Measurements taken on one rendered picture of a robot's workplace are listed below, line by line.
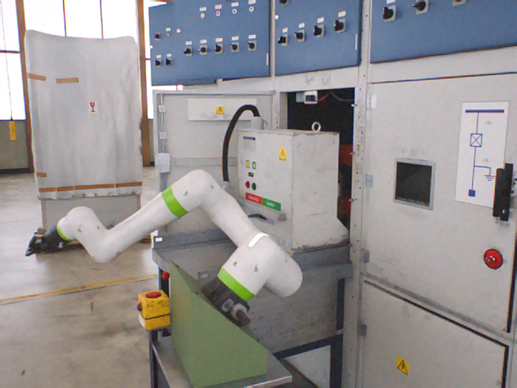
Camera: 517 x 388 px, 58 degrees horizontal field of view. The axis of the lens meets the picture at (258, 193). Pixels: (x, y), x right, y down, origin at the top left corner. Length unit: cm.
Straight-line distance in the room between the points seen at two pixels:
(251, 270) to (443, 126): 76
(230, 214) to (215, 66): 118
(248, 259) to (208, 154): 117
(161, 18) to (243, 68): 109
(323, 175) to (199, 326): 91
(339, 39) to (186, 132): 90
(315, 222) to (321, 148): 31
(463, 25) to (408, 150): 43
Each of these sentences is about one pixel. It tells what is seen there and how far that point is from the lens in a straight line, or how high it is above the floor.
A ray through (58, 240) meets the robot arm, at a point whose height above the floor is 101.
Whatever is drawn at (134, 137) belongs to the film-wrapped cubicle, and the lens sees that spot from 539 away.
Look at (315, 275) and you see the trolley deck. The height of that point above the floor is 83.
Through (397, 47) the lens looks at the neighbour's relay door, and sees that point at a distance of 177.
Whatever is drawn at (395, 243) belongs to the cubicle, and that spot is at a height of 100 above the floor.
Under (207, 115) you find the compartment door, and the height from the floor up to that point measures 146.
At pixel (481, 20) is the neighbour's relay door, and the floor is 173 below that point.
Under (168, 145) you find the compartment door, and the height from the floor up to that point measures 131.
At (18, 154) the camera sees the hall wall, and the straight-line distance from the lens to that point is 1283.
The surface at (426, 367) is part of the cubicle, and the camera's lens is 184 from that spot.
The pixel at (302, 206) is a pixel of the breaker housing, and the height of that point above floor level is 110.
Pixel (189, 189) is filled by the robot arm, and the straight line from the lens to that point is 165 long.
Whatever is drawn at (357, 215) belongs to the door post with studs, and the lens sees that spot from 197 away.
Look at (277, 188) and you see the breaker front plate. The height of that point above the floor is 116.
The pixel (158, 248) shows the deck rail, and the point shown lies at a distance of 223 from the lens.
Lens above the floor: 147
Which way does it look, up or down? 10 degrees down
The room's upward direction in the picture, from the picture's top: straight up
